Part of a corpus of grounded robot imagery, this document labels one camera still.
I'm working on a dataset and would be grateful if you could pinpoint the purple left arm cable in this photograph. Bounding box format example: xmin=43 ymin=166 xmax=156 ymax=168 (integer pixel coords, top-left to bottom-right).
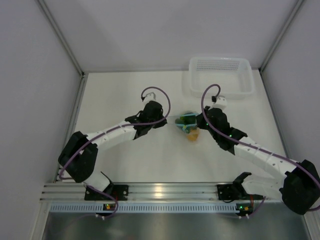
xmin=58 ymin=86 xmax=171 ymax=180

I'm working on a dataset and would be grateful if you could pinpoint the white perforated plastic basket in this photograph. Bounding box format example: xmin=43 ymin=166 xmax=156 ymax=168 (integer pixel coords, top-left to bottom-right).
xmin=188 ymin=56 xmax=256 ymax=100

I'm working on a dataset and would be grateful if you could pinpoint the white slotted cable duct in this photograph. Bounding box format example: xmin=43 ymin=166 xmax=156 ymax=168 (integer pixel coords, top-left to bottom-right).
xmin=49 ymin=202 xmax=250 ymax=214

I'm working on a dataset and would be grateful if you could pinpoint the aluminium mounting rail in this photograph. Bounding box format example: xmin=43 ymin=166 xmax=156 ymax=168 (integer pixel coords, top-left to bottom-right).
xmin=40 ymin=182 xmax=223 ymax=202

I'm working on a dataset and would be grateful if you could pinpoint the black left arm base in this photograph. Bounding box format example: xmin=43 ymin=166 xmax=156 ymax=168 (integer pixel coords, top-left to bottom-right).
xmin=84 ymin=184 xmax=129 ymax=201

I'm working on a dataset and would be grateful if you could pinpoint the dark green fake avocado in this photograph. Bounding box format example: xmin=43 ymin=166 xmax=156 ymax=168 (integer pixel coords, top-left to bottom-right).
xmin=175 ymin=113 xmax=197 ymax=125

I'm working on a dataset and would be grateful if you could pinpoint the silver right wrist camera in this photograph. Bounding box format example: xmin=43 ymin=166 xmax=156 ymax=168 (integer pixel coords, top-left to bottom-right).
xmin=211 ymin=96 xmax=228 ymax=110

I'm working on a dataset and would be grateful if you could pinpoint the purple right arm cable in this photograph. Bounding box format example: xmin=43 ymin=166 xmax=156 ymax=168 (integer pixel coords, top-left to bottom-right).
xmin=201 ymin=84 xmax=320 ymax=213

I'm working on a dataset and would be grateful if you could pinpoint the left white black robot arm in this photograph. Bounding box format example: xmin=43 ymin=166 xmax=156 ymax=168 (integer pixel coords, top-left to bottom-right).
xmin=58 ymin=100 xmax=167 ymax=200

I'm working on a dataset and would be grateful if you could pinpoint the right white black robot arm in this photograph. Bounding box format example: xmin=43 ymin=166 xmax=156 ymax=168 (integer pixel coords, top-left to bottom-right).
xmin=196 ymin=106 xmax=320 ymax=215

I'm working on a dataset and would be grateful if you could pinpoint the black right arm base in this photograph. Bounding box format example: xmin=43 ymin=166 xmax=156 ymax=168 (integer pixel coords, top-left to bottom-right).
xmin=216 ymin=172 xmax=263 ymax=203

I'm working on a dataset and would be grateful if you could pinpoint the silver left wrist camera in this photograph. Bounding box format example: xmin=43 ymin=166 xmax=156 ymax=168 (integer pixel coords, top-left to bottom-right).
xmin=141 ymin=92 xmax=157 ymax=105

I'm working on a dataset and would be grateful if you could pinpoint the clear zip bag blue seal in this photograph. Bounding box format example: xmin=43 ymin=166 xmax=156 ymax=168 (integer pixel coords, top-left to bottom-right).
xmin=166 ymin=110 xmax=200 ymax=143

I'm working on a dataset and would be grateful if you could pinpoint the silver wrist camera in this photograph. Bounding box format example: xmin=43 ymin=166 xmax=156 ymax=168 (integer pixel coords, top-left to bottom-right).
xmin=211 ymin=96 xmax=228 ymax=110
xmin=141 ymin=92 xmax=157 ymax=105

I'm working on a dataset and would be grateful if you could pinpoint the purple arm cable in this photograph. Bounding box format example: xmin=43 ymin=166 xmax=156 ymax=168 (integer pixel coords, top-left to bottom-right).
xmin=201 ymin=84 xmax=320 ymax=213
xmin=58 ymin=86 xmax=171 ymax=180

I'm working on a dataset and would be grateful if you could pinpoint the orange fake fruit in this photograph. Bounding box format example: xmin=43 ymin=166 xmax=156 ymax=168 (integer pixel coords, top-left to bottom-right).
xmin=186 ymin=129 xmax=200 ymax=142

